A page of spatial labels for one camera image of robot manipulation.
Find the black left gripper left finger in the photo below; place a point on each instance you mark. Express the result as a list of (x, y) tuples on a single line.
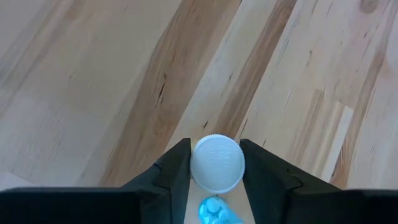
[(168, 186)]

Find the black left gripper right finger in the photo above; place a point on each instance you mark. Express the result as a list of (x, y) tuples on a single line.
[(270, 193)]

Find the blue pill bottle white cap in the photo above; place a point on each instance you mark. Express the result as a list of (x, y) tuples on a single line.
[(217, 161)]

